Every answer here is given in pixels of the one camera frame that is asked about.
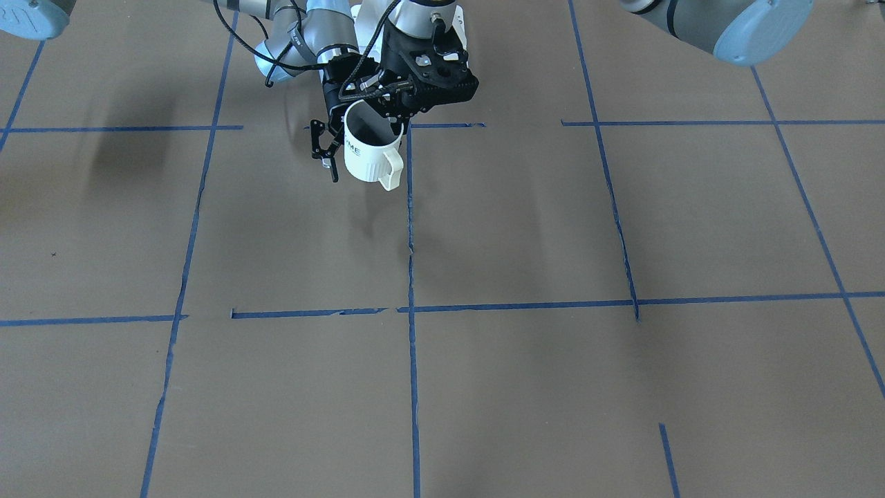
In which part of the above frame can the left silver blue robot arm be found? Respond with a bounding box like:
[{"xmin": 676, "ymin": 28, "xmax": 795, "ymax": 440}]
[{"xmin": 619, "ymin": 1, "xmax": 814, "ymax": 67}]

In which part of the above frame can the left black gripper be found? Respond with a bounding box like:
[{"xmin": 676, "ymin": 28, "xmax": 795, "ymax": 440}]
[{"xmin": 366, "ymin": 48, "xmax": 422, "ymax": 122}]

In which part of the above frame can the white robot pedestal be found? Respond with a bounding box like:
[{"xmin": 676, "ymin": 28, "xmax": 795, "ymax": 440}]
[{"xmin": 351, "ymin": 1, "xmax": 467, "ymax": 55}]

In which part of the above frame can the white ribbed plastic mug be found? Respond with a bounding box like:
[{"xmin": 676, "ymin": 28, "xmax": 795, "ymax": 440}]
[{"xmin": 344, "ymin": 100, "xmax": 404, "ymax": 190}]

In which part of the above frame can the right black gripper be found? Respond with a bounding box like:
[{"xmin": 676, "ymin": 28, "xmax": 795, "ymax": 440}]
[{"xmin": 309, "ymin": 55, "xmax": 379, "ymax": 183}]

